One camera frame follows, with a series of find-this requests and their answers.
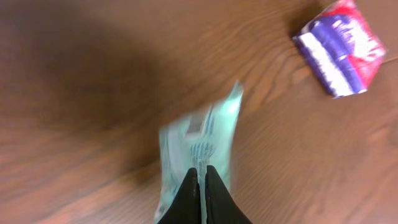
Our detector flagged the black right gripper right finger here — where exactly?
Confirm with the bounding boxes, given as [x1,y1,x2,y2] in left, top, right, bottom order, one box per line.
[205,166,252,224]

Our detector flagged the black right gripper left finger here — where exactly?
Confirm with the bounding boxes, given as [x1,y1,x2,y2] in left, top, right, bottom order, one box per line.
[158,167,201,224]

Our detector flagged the red purple pad pack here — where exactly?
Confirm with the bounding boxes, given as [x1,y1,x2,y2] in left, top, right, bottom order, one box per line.
[292,0,386,98]

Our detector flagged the light green wipes pack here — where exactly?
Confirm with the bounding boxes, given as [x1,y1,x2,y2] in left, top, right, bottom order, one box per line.
[154,82,244,223]

